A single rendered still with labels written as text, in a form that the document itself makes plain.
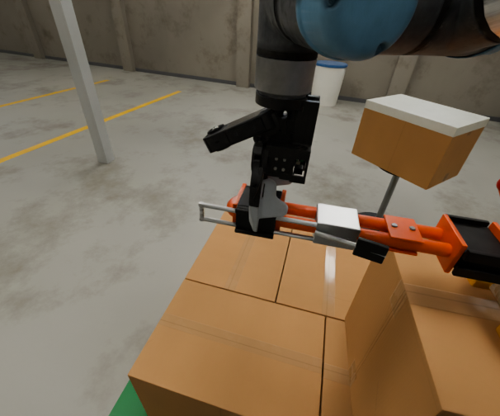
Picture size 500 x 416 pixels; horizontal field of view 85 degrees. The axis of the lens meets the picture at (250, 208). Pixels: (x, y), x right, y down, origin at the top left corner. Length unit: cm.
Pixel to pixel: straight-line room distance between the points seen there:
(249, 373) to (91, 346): 104
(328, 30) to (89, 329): 182
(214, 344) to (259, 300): 24
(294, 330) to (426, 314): 60
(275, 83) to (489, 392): 51
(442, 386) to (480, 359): 9
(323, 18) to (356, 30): 2
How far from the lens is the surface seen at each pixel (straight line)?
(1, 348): 206
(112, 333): 183
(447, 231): 54
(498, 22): 31
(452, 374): 56
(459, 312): 65
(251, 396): 100
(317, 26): 25
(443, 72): 656
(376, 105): 212
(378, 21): 25
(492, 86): 680
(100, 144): 341
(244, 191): 49
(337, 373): 108
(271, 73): 36
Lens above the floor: 149
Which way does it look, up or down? 36 degrees down
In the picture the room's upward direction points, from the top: 3 degrees clockwise
